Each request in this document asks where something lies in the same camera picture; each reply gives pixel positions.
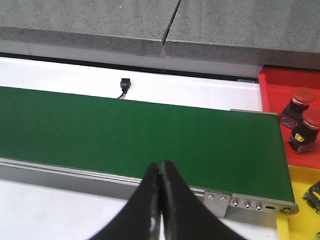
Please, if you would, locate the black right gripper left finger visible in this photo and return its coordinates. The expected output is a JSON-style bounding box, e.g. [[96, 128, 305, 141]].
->
[[91, 163, 161, 240]]

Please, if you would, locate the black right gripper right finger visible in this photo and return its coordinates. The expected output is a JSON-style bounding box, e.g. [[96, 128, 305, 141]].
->
[[161, 160, 244, 240]]

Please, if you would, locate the green conveyor belt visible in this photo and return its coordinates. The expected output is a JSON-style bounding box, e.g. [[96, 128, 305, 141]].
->
[[0, 87, 294, 202]]

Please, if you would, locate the yellow plastic tray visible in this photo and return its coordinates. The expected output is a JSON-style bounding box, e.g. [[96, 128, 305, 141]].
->
[[276, 165, 320, 240]]

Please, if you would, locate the yellow mushroom push button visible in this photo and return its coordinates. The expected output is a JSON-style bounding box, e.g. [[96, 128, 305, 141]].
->
[[302, 181, 320, 214]]

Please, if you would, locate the red mushroom push button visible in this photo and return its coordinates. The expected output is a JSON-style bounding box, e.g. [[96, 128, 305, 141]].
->
[[279, 87, 316, 130], [287, 108, 320, 154]]

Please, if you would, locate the red plastic tray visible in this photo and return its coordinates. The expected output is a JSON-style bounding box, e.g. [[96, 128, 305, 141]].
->
[[258, 67, 320, 169]]

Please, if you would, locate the grey stone counter slab left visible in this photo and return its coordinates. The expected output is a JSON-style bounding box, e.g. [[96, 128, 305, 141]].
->
[[0, 0, 180, 56]]

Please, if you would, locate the black connector with wires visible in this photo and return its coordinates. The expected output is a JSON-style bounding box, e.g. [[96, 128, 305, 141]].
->
[[117, 78, 131, 99]]

